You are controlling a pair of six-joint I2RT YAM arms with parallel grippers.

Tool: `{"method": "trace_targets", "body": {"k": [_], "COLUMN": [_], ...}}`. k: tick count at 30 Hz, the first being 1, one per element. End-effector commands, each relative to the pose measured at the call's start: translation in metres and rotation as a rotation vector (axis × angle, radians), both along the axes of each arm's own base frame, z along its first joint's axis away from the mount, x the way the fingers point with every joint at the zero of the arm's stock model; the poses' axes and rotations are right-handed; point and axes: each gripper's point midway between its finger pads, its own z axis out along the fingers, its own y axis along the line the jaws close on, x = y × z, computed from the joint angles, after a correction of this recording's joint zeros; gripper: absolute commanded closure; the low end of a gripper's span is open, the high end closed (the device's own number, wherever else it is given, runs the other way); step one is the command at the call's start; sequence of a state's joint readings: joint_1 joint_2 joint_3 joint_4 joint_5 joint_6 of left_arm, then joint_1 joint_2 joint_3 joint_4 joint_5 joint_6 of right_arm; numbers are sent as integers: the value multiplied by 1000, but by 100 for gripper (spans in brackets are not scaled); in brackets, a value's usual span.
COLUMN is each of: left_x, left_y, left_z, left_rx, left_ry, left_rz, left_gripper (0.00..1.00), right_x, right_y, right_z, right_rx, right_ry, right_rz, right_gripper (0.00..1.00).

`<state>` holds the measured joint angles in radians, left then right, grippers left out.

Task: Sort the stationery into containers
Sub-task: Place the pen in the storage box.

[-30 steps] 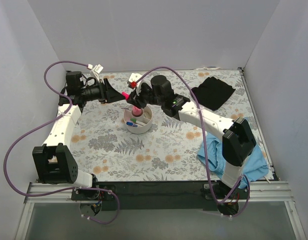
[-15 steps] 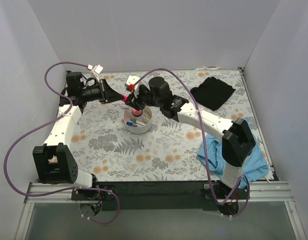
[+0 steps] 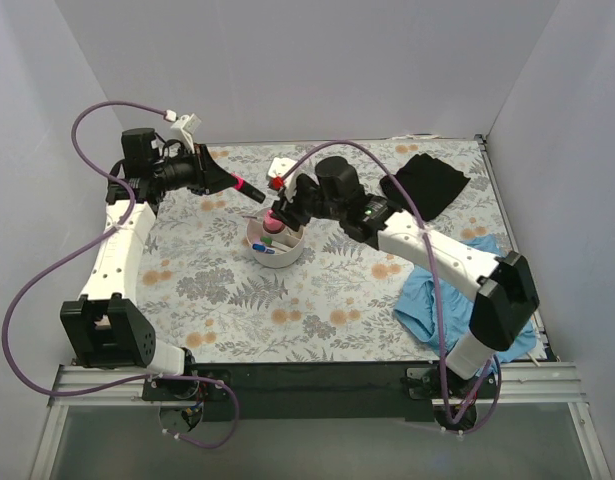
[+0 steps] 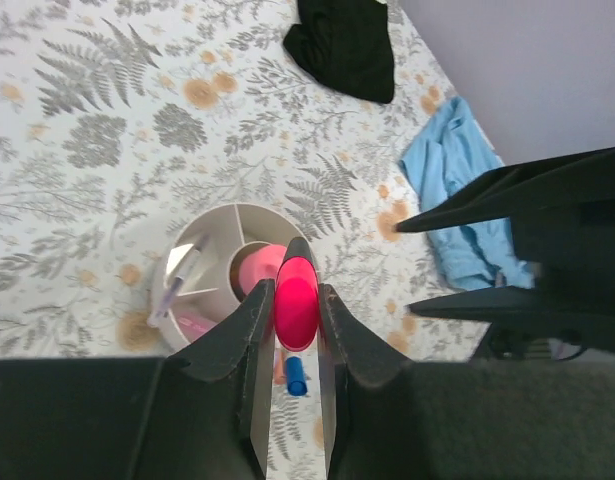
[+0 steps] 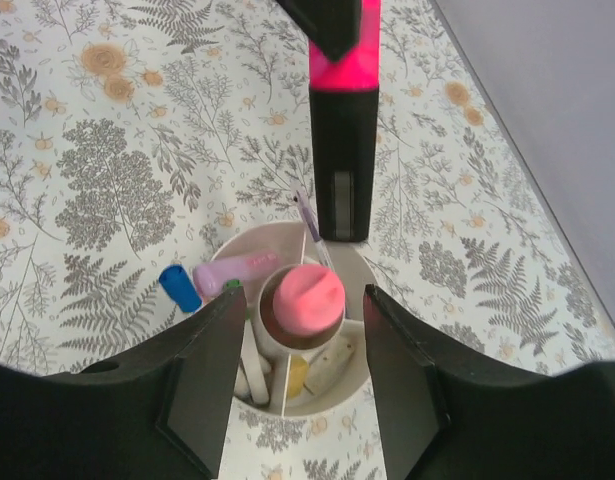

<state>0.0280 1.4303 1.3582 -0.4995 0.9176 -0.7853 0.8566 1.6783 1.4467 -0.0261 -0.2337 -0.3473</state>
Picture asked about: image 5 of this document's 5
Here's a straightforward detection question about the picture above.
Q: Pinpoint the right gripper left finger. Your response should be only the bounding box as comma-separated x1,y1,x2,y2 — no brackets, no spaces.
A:
0,288,247,479

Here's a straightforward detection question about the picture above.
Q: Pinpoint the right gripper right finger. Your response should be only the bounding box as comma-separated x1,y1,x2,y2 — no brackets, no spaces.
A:
363,285,615,479

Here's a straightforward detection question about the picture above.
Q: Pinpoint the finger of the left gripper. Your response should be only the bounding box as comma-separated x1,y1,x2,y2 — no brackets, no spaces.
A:
276,0,362,62

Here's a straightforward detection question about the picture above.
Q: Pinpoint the black yellow capped marker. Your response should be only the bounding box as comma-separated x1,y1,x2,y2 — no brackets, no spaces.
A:
309,1,381,243

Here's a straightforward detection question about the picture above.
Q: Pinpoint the orange capped white marker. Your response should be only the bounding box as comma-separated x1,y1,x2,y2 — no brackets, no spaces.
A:
234,320,270,405

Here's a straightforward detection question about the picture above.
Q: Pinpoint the white round divided organizer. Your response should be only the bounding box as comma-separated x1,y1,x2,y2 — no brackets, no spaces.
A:
192,221,375,417

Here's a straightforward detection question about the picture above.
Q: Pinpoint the grey speckled eraser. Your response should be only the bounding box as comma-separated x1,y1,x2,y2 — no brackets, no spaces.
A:
304,336,356,396

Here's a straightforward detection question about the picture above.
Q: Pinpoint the blue capped white marker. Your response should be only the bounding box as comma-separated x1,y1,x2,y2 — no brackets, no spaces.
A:
158,264,202,314

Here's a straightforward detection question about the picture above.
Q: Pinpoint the purple highlighter pen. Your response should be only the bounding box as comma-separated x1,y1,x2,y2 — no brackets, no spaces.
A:
192,249,281,297

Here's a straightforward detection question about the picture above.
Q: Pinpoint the yellow eraser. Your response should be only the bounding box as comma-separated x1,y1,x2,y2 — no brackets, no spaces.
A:
286,355,310,400

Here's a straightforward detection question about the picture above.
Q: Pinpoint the thin purple gel pen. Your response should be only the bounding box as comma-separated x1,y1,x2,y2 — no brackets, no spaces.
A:
291,182,335,271

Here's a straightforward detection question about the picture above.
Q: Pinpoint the pink pack of pens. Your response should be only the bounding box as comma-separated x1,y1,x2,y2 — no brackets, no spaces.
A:
252,263,346,357

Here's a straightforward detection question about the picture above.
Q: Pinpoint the green capped white marker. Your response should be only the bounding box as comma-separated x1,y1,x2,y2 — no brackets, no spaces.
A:
222,279,242,291

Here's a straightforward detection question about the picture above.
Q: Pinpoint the floral table mat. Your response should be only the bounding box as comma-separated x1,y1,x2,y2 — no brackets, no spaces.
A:
0,1,615,479

